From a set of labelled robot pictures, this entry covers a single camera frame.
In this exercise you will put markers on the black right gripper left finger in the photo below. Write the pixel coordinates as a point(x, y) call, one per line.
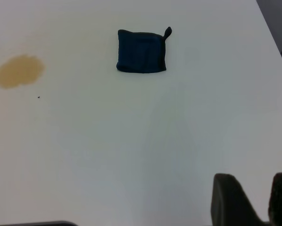
point(230, 204)

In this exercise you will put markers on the dark blue cloth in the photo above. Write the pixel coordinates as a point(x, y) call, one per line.
point(141, 51)

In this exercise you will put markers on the brown coffee spill stain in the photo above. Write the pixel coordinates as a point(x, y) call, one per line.
point(18, 71)

